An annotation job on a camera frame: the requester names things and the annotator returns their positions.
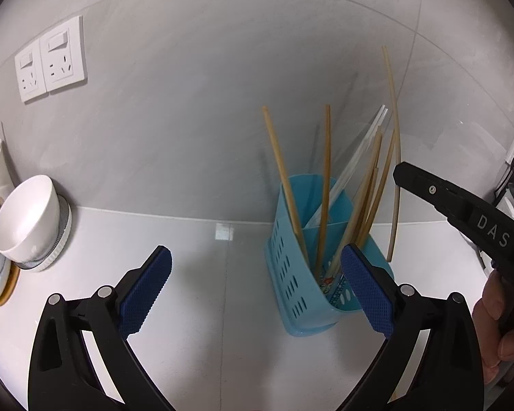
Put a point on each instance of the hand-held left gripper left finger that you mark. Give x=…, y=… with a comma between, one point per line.
x=147, y=287

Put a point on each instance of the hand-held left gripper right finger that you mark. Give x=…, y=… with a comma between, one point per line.
x=366, y=289

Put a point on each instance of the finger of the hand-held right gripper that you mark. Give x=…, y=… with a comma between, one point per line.
x=428, y=188

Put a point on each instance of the pale chopstick red yellow end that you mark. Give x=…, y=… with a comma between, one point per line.
x=360, y=188

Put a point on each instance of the blue plastic utensil holder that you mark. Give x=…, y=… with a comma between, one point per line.
x=295, y=278

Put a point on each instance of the brown chopstick striped end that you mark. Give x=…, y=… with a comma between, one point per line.
x=325, y=180

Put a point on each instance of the bamboo chopstick blue dotted end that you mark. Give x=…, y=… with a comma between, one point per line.
x=282, y=175

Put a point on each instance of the person's right hand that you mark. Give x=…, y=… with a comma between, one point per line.
x=490, y=304

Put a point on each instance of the white appliance pink flowers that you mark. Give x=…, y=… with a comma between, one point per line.
x=509, y=205

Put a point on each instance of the wooden coaster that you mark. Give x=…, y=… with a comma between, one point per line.
x=9, y=287

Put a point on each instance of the white ceramic bowl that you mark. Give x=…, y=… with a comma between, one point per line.
x=25, y=218

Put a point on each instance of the white wall socket with switch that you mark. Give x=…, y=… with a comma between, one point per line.
x=31, y=72
x=64, y=53

